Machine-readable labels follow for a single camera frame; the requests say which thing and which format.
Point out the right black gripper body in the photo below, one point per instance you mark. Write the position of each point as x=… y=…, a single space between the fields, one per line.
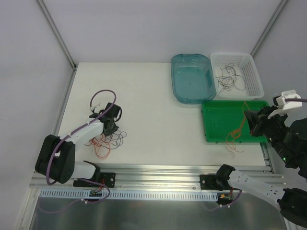
x=259 y=120

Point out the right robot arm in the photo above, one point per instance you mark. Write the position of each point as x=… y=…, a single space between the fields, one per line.
x=290 y=144

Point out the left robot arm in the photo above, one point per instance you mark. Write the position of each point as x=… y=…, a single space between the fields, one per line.
x=56 y=159

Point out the green plastic tray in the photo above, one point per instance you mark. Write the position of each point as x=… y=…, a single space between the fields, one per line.
x=224 y=121

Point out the white perforated plastic basket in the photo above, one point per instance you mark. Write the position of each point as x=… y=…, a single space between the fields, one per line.
x=235 y=76

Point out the teal transparent plastic tub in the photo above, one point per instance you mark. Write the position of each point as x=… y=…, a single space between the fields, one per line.
x=192 y=78

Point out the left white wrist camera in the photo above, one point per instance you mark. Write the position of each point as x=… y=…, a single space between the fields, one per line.
x=93 y=108

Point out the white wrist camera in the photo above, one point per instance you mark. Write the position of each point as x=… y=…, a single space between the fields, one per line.
x=93 y=108
x=286 y=103

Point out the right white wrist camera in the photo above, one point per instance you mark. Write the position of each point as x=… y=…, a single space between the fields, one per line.
x=286 y=103

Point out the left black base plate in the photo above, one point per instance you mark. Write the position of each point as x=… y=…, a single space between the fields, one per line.
x=106 y=178

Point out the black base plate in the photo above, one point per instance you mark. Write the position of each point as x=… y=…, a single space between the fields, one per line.
x=208 y=182
x=106 y=178

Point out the aluminium mounting rail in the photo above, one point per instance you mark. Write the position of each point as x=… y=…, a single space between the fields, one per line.
x=254 y=162

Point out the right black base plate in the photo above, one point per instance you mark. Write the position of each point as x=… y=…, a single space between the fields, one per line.
x=208 y=182

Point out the white slotted cable duct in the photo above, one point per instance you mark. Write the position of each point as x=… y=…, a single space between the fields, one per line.
x=130 y=195

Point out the left aluminium frame post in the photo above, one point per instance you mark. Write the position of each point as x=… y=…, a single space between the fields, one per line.
x=47 y=15

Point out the aluminium frame post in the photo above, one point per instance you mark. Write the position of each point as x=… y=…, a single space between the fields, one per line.
x=47 y=15
x=269 y=26

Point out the right aluminium frame post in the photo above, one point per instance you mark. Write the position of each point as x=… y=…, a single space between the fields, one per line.
x=269 y=26

